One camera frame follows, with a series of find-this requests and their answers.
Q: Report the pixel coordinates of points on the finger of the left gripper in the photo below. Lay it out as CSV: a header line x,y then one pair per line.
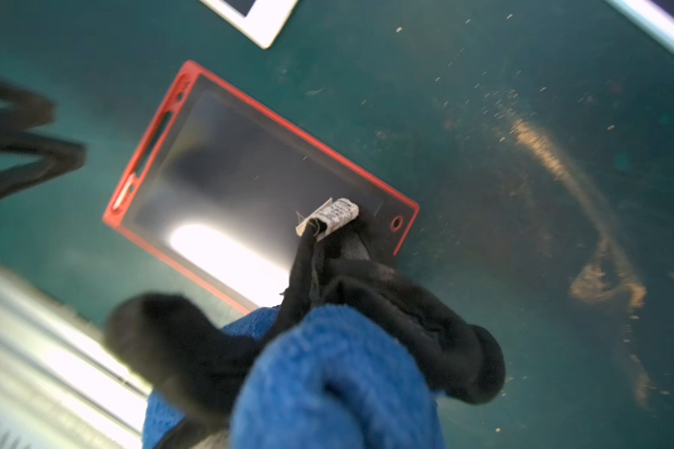
x,y
23,110
53,158

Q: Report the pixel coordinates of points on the red frame drawing tablet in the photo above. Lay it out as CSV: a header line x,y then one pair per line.
x,y
220,183

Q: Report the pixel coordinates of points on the blue wiping cloth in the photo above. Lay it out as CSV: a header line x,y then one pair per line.
x,y
354,357

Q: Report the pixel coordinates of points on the white blue drawing tablet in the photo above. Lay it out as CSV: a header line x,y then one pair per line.
x,y
654,17

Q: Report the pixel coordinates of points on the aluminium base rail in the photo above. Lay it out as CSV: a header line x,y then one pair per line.
x,y
59,387

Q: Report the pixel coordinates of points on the white frame drawing tablet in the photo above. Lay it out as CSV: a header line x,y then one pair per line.
x,y
259,20

